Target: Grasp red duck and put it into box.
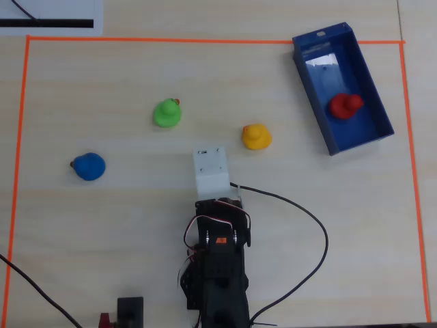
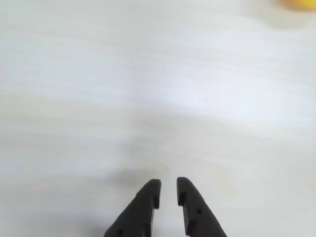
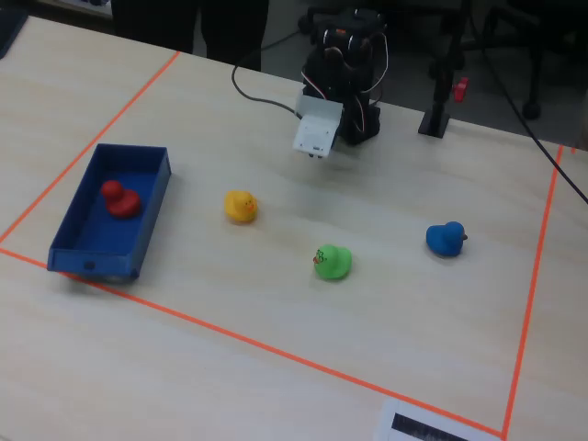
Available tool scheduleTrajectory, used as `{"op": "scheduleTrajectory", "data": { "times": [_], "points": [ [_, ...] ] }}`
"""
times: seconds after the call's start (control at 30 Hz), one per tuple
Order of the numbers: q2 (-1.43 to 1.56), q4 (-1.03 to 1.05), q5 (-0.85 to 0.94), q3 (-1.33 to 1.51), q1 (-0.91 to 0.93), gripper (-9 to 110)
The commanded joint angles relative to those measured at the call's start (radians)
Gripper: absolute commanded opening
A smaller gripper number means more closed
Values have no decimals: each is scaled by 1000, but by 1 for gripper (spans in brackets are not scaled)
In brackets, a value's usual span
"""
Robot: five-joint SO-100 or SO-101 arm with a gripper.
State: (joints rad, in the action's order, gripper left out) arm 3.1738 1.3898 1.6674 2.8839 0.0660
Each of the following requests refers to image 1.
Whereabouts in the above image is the blue rubber duck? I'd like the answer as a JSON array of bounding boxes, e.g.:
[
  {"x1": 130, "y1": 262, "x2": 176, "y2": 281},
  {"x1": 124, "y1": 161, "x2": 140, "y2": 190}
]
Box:
[{"x1": 70, "y1": 152, "x2": 107, "y2": 182}]

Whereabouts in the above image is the black camera cable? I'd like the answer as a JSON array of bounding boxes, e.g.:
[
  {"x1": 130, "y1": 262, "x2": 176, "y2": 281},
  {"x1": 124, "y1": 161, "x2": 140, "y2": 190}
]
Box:
[{"x1": 229, "y1": 182, "x2": 329, "y2": 324}]

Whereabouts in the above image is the yellow rubber duck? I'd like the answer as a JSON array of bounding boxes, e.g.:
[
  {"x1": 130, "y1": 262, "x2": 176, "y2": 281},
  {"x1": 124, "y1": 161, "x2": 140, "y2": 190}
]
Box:
[{"x1": 241, "y1": 123, "x2": 273, "y2": 151}]

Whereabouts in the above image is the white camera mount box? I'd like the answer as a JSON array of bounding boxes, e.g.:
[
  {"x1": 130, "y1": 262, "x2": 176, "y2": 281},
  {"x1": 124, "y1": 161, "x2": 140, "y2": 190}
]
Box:
[{"x1": 192, "y1": 145, "x2": 244, "y2": 208}]

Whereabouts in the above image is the blue plastic box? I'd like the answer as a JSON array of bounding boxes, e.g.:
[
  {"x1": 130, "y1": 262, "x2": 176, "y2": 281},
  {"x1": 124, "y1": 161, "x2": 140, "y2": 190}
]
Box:
[{"x1": 292, "y1": 21, "x2": 395, "y2": 156}]

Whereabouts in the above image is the black strip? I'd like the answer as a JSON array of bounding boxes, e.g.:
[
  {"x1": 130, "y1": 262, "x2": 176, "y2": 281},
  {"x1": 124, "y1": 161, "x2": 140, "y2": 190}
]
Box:
[{"x1": 0, "y1": 18, "x2": 94, "y2": 29}]

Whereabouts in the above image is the black clamp block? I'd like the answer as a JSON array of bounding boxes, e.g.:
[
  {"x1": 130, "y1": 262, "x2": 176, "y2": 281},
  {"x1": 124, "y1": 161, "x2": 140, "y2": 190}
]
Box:
[{"x1": 117, "y1": 297, "x2": 145, "y2": 328}]

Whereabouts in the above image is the orange tape strip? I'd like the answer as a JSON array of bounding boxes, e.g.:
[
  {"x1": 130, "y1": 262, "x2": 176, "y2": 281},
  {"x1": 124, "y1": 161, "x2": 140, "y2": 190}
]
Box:
[
  {"x1": 26, "y1": 35, "x2": 406, "y2": 46},
  {"x1": 1, "y1": 35, "x2": 32, "y2": 328},
  {"x1": 398, "y1": 40, "x2": 432, "y2": 324}
]

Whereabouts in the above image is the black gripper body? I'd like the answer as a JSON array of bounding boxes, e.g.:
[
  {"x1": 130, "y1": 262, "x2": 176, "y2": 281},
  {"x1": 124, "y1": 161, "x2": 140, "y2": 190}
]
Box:
[{"x1": 195, "y1": 196, "x2": 252, "y2": 228}]

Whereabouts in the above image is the red rubber duck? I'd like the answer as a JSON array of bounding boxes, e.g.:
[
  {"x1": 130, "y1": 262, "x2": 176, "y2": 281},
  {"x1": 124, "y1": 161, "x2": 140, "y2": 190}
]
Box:
[{"x1": 328, "y1": 92, "x2": 365, "y2": 120}]

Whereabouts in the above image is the black zip tie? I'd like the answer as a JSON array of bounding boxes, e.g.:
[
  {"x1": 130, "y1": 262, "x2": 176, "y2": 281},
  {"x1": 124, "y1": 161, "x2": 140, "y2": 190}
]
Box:
[{"x1": 249, "y1": 317, "x2": 278, "y2": 328}]

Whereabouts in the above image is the green rubber duck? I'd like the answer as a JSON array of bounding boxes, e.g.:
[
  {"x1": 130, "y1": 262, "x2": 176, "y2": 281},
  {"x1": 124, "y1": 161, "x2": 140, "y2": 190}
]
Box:
[{"x1": 152, "y1": 98, "x2": 183, "y2": 129}]

